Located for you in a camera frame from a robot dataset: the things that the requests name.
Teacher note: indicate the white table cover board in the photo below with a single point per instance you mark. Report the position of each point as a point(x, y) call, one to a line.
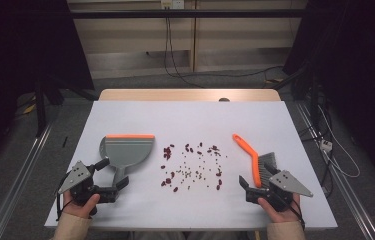
point(191, 120)

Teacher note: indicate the yellow floor tape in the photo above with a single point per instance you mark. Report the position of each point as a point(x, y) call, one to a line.
point(30, 109)

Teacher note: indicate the person's right hand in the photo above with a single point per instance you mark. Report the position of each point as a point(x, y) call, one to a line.
point(283, 216)

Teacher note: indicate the grey dustpan with orange edge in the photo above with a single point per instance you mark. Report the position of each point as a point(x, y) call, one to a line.
point(126, 151)

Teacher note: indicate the white wall socket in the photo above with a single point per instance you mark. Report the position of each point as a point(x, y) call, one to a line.
point(172, 3)

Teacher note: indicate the black metal crossbar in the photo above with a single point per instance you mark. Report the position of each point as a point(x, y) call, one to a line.
point(188, 13)

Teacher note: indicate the group of small green beans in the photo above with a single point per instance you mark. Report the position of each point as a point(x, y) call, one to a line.
point(187, 173)

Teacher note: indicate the wooden table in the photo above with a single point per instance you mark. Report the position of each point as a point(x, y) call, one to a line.
point(161, 95)

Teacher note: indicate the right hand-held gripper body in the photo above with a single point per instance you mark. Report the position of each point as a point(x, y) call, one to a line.
point(288, 185)

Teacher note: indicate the black metal stand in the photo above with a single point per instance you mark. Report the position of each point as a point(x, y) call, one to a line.
point(40, 106)

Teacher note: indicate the orange brush with grey bristles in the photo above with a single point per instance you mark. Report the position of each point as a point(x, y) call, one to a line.
point(253, 156)

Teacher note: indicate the aluminium floor rail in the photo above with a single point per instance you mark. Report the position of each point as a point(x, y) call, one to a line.
point(351, 200)
point(18, 186)

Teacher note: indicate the person's legs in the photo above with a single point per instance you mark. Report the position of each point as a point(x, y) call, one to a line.
point(215, 236)

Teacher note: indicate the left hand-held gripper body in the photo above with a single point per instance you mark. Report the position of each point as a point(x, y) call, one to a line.
point(75, 180)

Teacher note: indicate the black curtain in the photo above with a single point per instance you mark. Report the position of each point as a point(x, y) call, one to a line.
point(25, 50)
point(358, 66)

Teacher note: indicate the small dark round knob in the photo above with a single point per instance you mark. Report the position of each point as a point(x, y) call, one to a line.
point(224, 99)

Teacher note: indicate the person's left hand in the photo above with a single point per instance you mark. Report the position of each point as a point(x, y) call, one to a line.
point(78, 210)

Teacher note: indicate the group of red beans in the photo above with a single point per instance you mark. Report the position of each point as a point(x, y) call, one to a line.
point(167, 151)

